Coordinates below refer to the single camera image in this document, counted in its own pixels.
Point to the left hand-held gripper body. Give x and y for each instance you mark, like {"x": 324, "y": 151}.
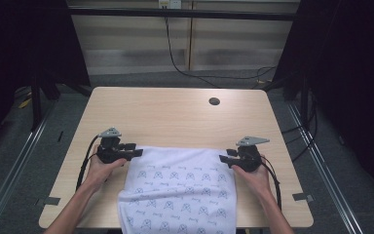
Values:
{"x": 110, "y": 152}

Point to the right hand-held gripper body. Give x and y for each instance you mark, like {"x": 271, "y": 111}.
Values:
{"x": 250, "y": 159}

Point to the white patterned t-shirt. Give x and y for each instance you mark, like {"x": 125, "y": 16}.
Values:
{"x": 178, "y": 191}

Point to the person's left hand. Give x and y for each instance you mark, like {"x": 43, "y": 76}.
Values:
{"x": 99, "y": 170}

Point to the person's right hand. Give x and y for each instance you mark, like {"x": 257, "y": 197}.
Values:
{"x": 256, "y": 182}

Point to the grey tape piece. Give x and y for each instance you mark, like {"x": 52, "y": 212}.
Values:
{"x": 302, "y": 197}
{"x": 52, "y": 201}

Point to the black metal stand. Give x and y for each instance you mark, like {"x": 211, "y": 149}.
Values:
{"x": 36, "y": 104}

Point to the yellow floor tape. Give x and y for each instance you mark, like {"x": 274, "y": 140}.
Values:
{"x": 24, "y": 104}

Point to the dark curtain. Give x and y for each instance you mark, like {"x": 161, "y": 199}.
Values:
{"x": 350, "y": 81}
{"x": 22, "y": 45}

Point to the metal floor rail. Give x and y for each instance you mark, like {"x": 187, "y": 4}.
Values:
{"x": 9, "y": 182}
{"x": 328, "y": 175}

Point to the black horizontal frame bar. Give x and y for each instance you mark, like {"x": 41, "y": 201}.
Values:
{"x": 181, "y": 13}

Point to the white wall outlet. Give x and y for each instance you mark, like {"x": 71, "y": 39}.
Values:
{"x": 170, "y": 4}

